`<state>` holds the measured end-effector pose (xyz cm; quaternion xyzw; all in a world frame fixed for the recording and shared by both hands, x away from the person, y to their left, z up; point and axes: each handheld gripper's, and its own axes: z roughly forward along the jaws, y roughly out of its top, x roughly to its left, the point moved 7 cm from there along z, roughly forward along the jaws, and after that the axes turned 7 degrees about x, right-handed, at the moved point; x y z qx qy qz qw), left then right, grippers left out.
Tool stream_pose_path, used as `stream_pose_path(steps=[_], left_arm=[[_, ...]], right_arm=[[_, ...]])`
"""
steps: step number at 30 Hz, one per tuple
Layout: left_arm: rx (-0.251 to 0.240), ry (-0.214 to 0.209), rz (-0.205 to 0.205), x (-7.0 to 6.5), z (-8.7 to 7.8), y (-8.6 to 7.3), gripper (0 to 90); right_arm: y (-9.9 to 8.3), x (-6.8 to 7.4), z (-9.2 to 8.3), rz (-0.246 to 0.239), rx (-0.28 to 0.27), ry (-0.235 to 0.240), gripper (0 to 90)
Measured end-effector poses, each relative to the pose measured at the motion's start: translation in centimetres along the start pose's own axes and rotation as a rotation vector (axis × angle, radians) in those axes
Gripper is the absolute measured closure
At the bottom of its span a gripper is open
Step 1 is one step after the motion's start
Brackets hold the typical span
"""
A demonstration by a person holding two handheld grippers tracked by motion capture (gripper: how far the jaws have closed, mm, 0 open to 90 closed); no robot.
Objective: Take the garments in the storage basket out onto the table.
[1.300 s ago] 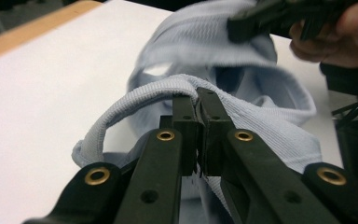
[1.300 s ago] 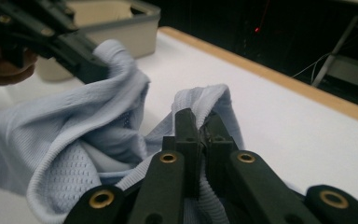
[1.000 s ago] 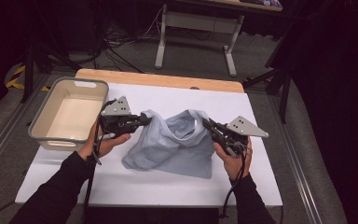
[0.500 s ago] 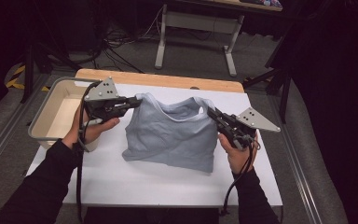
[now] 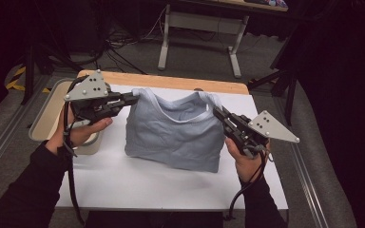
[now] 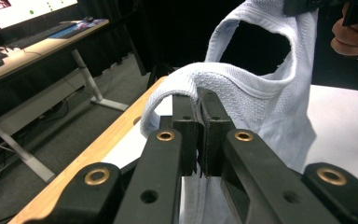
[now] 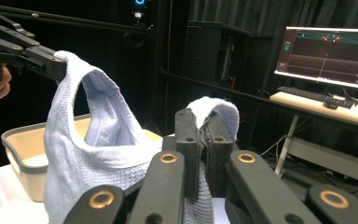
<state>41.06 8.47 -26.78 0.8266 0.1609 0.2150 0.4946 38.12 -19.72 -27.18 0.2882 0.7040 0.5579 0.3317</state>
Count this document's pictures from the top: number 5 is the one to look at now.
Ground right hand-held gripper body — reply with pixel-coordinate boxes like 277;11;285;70
222;109;300;159

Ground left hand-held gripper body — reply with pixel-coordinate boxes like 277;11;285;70
63;69;125;126

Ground light blue shirt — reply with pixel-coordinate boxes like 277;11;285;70
124;86;227;174

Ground beige plastic basket grey rim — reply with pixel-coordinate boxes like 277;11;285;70
28;78;110;156

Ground person's left hand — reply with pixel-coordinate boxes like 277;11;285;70
45;105;114;157

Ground person's right hand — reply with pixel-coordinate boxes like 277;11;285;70
224;137;272;184

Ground black metal stand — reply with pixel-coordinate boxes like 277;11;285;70
247;31;302;127

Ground wooden table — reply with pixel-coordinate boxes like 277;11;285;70
76;69;250;96

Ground black tripod stand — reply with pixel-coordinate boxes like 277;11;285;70
20;0;84;105

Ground yellow black hazard tape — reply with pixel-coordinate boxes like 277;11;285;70
5;65;52;95

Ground white table mat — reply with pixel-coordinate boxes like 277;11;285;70
54;84;289;212

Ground black curtain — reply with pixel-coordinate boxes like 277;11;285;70
298;0;365;228

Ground desk with white metal legs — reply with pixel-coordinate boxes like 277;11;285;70
157;0;290;80

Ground colourful patterned item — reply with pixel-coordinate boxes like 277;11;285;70
244;0;289;9

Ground bundle of floor cables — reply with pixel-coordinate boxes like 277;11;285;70
72;6;169;76

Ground aluminium floor rail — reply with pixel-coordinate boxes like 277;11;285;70
0;74;53;186
273;96;331;228

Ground right hand-held gripper black cable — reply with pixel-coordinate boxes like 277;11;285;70
223;147;276;222

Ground hand-held gripper black cable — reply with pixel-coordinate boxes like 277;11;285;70
223;147;276;222
62;100;86;227

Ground left hand-held gripper black cable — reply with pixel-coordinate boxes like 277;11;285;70
62;100;86;227

